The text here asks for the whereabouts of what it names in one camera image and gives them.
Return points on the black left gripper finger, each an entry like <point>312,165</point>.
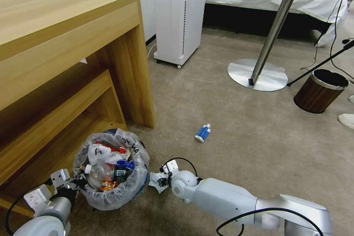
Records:
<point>79,177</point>
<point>82,186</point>

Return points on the dark green snack packet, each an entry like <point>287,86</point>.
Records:
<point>119,174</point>

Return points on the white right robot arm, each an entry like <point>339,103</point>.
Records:
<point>224,196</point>

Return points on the small wooden nested table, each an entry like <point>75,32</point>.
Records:
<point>58,114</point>

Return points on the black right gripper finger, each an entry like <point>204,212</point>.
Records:
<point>160,183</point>

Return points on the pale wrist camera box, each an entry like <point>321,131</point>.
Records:
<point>169,167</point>
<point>59,176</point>

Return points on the brown wooden waste bin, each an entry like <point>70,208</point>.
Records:
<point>318,96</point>

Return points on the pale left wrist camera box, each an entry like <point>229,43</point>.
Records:
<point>59,176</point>

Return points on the clear bottle with white cap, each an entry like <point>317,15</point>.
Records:
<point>95,171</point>

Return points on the black tripod leg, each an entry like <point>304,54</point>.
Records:
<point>318,66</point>

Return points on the small blue white bottle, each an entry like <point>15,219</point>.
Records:
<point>202,133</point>

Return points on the person's white shoe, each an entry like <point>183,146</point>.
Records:
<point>347,120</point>

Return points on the light wooden desk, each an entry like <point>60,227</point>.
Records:
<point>55,25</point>

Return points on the blue crumpled wrapper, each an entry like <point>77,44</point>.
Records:
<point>127,165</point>

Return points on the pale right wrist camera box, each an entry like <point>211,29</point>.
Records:
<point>169,167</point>

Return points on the black bin with clear bag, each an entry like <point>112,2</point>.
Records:
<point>135,180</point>

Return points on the white tower air purifier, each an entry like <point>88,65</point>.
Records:
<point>171,12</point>

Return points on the white paper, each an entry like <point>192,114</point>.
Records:
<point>153,178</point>

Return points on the white plastic shopping bag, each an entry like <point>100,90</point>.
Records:
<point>96,151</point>

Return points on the white paper scrap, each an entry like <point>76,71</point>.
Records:
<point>83,61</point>

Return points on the orange snack wrapper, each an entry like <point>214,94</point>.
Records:
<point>108,185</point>

